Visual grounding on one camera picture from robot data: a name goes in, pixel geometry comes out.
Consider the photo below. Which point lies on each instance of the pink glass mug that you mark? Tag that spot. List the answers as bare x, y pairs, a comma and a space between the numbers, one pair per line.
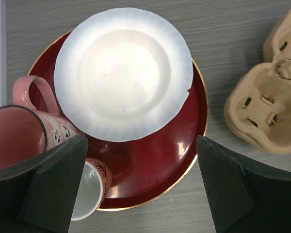
26, 131

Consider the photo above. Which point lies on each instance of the dark red round tray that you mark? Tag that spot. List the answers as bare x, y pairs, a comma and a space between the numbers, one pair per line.
145, 169

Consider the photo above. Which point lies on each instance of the brown cardboard cup carrier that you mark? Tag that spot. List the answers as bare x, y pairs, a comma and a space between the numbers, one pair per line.
259, 108

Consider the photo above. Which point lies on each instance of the white paper plate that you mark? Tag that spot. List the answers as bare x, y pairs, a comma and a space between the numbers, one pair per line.
123, 74

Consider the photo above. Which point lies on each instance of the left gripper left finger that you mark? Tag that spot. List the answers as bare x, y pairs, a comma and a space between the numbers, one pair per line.
38, 194

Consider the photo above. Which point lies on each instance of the white and pink ceramic mug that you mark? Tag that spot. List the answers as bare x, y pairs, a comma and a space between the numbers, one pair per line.
95, 183

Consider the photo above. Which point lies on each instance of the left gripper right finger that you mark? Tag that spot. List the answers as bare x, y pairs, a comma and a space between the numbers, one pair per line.
244, 195

